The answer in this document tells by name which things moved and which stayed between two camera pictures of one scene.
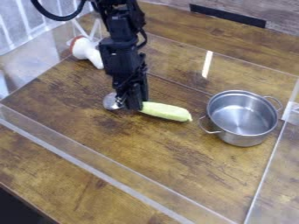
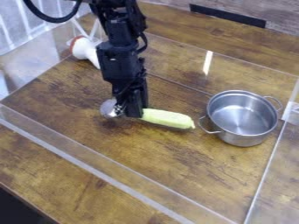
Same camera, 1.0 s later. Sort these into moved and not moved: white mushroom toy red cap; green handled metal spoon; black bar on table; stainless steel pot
Moved: green handled metal spoon
Not moved: black bar on table; white mushroom toy red cap; stainless steel pot
